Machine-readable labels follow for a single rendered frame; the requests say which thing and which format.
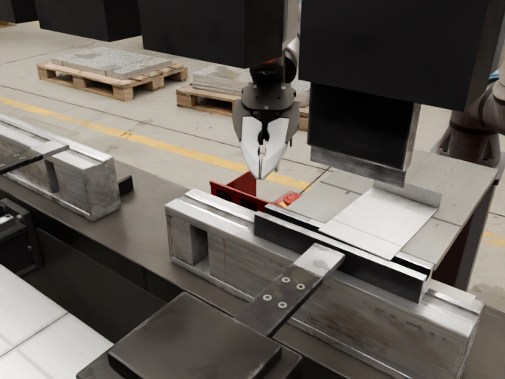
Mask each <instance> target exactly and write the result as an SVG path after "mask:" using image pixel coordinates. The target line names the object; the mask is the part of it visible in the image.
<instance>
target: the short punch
mask: <svg viewBox="0 0 505 379"><path fill-rule="evenodd" d="M421 106H422V104H417V103H413V102H406V101H402V100H398V99H391V98H387V97H383V96H376V95H372V94H368V93H364V92H357V91H353V90H349V89H341V88H337V87H333V86H326V85H322V84H318V83H311V82H310V101H309V114H308V127H307V144H308V145H309V146H311V151H310V161H312V162H317V163H319V164H322V165H327V166H329V167H332V168H336V169H340V170H342V171H347V172H349V173H353V174H357V175H360V176H362V177H367V178H370V179H372V180H377V181H380V182H383V183H387V184H390V185H392V186H397V187H400V188H404V183H405V178H406V173H407V169H408V168H409V167H410V164H411V161H412V157H413V148H414V144H415V139H416V132H417V127H418V122H419V115H420V110H421Z"/></svg>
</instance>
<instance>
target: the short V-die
mask: <svg viewBox="0 0 505 379"><path fill-rule="evenodd" d="M310 220H311V219H309V218H307V217H303V216H301V215H299V214H296V213H293V212H291V211H287V210H285V209H282V208H279V207H277V206H275V205H271V204H267V205H265V212H264V213H263V212H261V211H257V212H256V213H254V235H256V236H258V237H260V238H263V239H265V240H267V241H270V242H272V243H274V244H277V245H279V246H281V247H284V248H286V249H288V250H291V251H293V252H296V253H298V254H301V255H302V254H303V253H305V252H306V251H307V250H308V249H309V248H310V247H311V246H312V245H313V244H315V243H317V244H321V245H322V246H325V247H328V248H330V249H332V250H336V251H337V252H340V253H343V254H345V260H344V261H343V263H342V264H341V265H340V266H339V267H338V268H337V269H336V270H338V271H341V272H343V273H345V274H348V275H350V276H353V277H355V278H358V279H359V280H362V281H364V282H367V283H369V284H372V285H374V286H375V287H379V288H381V289H383V290H386V291H388V292H390V293H393V294H395V295H397V296H400V297H402V298H404V299H407V300H410V301H411V302H415V303H416V304H419V303H420V301H421V300H422V297H423V296H424V294H425V293H426V292H427V290H428V288H429V285H430V281H431V275H432V271H433V268H434V266H433V267H432V268H429V267H426V266H424V265H420V264H418V263H416V262H413V261H410V260H408V259H405V258H402V257H400V256H396V255H395V256H394V257H393V258H392V259H391V261H388V260H386V259H383V258H381V257H379V256H376V255H374V254H372V253H369V252H367V251H365V250H362V249H360V248H357V247H355V246H352V245H351V244H347V243H346V242H343V241H341V240H338V239H336V238H333V237H331V236H329V235H326V234H324V233H322V232H319V231H318V229H320V228H321V227H320V226H317V225H314V224H312V223H308V222H309V221H310Z"/></svg>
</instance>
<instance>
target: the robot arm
mask: <svg viewBox="0 0 505 379"><path fill-rule="evenodd" d="M300 30H301V0H298V32H297V35H296V38H295V39H294V40H293V41H292V42H291V43H290V44H289V45H288V46H287V47H286V48H285V49H284V50H283V51H282V57H280V58H277V59H275V60H273V61H272V62H269V63H266V64H264V63H262V64H259V65H256V66H253V67H251V68H249V72H250V75H251V77H252V82H248V85H247V86H245V87H244V88H242V89H241V91H242V96H241V99H235V101H236V105H235V107H234V110H233V114H232V121H233V127H234V130H235V133H236V135H237V138H238V140H239V142H240V149H241V152H242V154H243V157H244V160H245V162H246V166H247V168H248V169H249V171H250V172H251V173H252V175H253V176H254V177H255V179H256V180H264V179H265V178H266V177H267V176H268V175H269V174H271V173H272V171H273V170H275V172H278V171H279V167H280V160H281V159H282V158H283V155H284V154H285V152H286V150H287V146H288V143H289V141H290V147H291V146H292V137H293V135H294V134H295V133H296V132H297V130H298V128H299V125H300V111H299V108H300V102H297V101H295V97H296V90H295V89H293V88H292V87H291V84H290V83H291V82H292V81H293V80H294V79H295V76H296V74H297V69H298V63H299V47H300ZM499 133H500V134H502V135H504V136H505V57H504V61H503V64H502V66H501V67H500V68H499V69H498V70H497V71H495V72H494V73H492V74H490V75H489V79H488V85H487V88H486V91H485V92H484V93H483V94H482V95H481V96H480V97H479V98H478V99H477V100H476V101H475V102H474V103H473V104H472V105H471V106H470V107H469V108H468V109H467V110H466V111H465V112H459V111H452V113H451V116H450V121H449V126H448V128H447V130H446V131H445V133H444V134H443V137H442V138H441V139H440V141H439V143H438V145H437V149H436V153H435V154H438V155H441V156H447V157H450V158H453V159H459V160H462V161H465V162H471V163H474V164H477V165H483V166H486V167H489V168H496V167H497V166H498V165H499V162H500V140H499ZM264 139H265V141H267V143H266V145H265V156H264V157H263V159H262V164H261V163H260V158H259V154H260V145H263V144H264ZM260 172H261V173H260Z"/></svg>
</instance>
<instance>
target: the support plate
mask: <svg viewBox="0 0 505 379"><path fill-rule="evenodd" d="M498 172H499V170H498V169H495V168H489V167H486V166H483V165H477V164H474V163H471V162H465V161H462V160H459V159H453V158H450V157H447V156H441V155H438V154H435V153H429V152H426V151H423V150H417V149H414V148H413V157H412V161H411V164H410V167H409V168H408V169H407V173H406V178H405V182H407V183H411V184H415V185H417V186H421V187H424V188H426V189H430V190H433V191H436V192H439V193H442V196H441V200H440V206H439V210H438V211H437V212H436V213H435V214H434V215H433V216H432V217H436V218H439V219H442V220H446V221H449V222H451V223H455V224H458V225H461V227H459V226H454V225H452V224H449V223H445V222H443V221H440V220H435V219H433V218H430V219H429V220H428V222H427V223H426V224H425V225H424V226H423V227H422V228H421V229H420V230H419V231H418V232H417V233H416V234H415V235H414V236H413V237H412V238H411V239H410V240H409V241H408V242H407V243H406V244H405V245H404V246H403V248H402V249H401V250H400V252H402V253H405V254H408V255H411V256H414V257H416V258H418V259H422V260H425V261H426V262H430V263H432V264H434V268H433V271H435V270H436V269H437V267H438V265H439V264H440V262H441V261H442V259H443V257H444V256H445V255H446V253H447V252H448V250H449V248H450V247H451V246H452V244H453V243H454V241H455V239H456V238H457V237H458V235H459V233H460V232H461V230H462V229H463V228H464V226H465V224H466V223H467V221H468V220H469V219H470V216H471V215H472V213H473V212H474V211H475V209H476V207H477V206H478V204H479V203H480V202H481V200H482V198H483V197H484V195H485V194H486V192H487V191H488V189H489V187H490V186H491V185H492V183H493V182H494V180H495V178H496V177H497V175H498ZM322 181H323V182H326V183H330V184H333V185H335V186H339V187H343V188H345V189H348V190H352V191H354V192H357V193H361V194H365V193H366V192H367V191H368V190H369V189H371V188H372V187H373V180H372V179H370V178H367V177H362V176H360V175H357V174H353V173H349V172H347V171H342V170H340V169H337V170H336V171H334V172H333V173H331V174H330V175H329V176H327V177H326V178H325V179H324V180H322ZM346 192H347V191H346V190H344V189H339V188H337V187H334V186H330V185H327V184H325V183H321V182H319V183H318V184H317V185H315V186H314V187H313V188H312V189H310V190H309V191H307V192H306V193H305V194H303V195H302V196H301V197H300V198H298V199H297V200H295V201H294V202H293V203H291V204H290V205H289V206H288V207H286V210H287V211H291V212H293V213H296V214H299V215H301V216H303V217H307V218H309V219H313V220H316V221H319V222H321V223H324V224H326V223H327V222H328V221H330V220H332V218H334V217H335V216H337V215H338V214H339V213H340V212H341V211H343V210H344V209H345V208H347V207H348V206H349V205H351V204H352V203H353V202H354V201H355V200H356V199H358V198H359V197H361V195H358V194H355V193H351V192H350V193H349V194H348V195H347V194H345V193H346Z"/></svg>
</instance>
